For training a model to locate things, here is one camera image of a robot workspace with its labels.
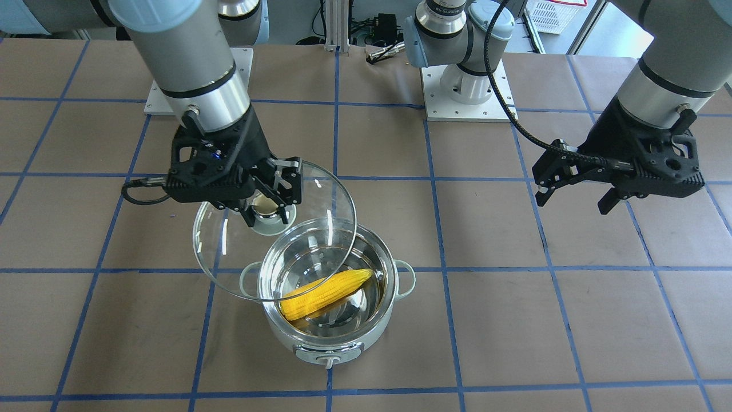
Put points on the white electric pot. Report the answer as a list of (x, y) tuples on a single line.
[(317, 249)]

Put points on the white plastic basket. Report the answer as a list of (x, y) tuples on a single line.
[(553, 17)]

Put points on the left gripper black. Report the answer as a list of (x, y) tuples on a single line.
[(613, 135)]

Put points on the brown grid table mat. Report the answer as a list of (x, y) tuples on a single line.
[(503, 306)]

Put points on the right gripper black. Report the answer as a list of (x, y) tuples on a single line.
[(255, 144)]

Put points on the glass pot lid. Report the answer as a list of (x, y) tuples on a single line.
[(274, 229)]

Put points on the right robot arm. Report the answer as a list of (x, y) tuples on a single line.
[(159, 24)]

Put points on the yellow corn cob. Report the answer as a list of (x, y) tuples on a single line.
[(314, 296)]

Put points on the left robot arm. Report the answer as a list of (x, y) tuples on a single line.
[(687, 62)]

